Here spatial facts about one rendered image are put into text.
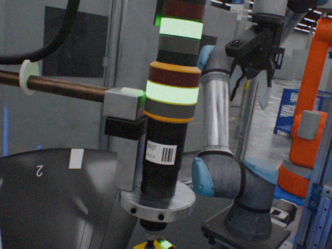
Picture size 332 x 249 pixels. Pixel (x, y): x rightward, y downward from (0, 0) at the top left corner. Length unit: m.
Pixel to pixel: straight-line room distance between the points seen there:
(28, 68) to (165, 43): 0.13
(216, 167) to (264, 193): 0.17
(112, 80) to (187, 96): 0.85
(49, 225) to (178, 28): 0.31
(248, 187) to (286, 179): 3.30
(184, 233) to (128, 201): 1.40
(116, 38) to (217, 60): 0.35
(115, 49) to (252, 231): 0.71
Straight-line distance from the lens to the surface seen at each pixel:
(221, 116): 1.11
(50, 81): 0.32
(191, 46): 0.27
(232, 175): 1.04
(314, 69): 4.35
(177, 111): 0.27
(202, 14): 0.28
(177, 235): 1.66
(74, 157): 0.50
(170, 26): 0.27
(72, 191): 0.48
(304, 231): 1.27
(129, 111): 0.29
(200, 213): 1.72
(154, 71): 0.27
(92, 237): 0.45
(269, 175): 1.07
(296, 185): 4.30
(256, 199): 1.09
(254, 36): 0.80
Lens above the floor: 1.60
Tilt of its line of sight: 14 degrees down
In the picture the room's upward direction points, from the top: 8 degrees clockwise
